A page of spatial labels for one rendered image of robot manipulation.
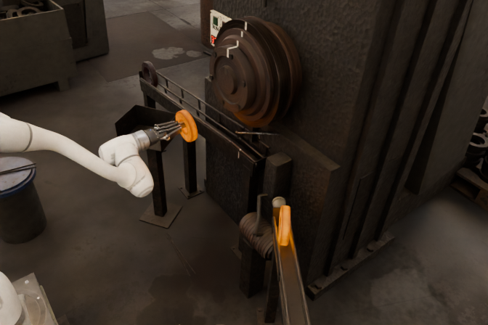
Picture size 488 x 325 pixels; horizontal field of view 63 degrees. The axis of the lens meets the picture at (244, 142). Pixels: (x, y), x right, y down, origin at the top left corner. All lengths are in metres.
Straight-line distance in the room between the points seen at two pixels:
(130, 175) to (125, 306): 0.84
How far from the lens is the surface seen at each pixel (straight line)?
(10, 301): 1.69
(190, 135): 1.86
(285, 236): 1.55
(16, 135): 1.41
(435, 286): 2.56
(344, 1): 1.46
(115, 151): 1.74
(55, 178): 3.06
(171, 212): 2.61
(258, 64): 1.57
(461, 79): 2.15
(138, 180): 1.67
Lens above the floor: 1.89
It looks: 36 degrees down
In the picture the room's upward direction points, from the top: 3 degrees clockwise
